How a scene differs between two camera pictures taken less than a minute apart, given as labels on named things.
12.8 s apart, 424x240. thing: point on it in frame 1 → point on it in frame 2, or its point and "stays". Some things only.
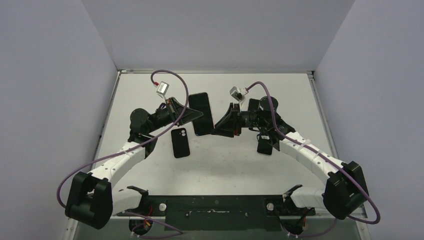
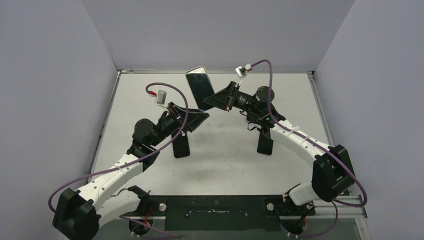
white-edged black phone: x=264 y=147 stays
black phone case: x=180 y=142 stays
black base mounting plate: x=220 y=212 stays
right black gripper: x=236 y=120 → x=231 y=97
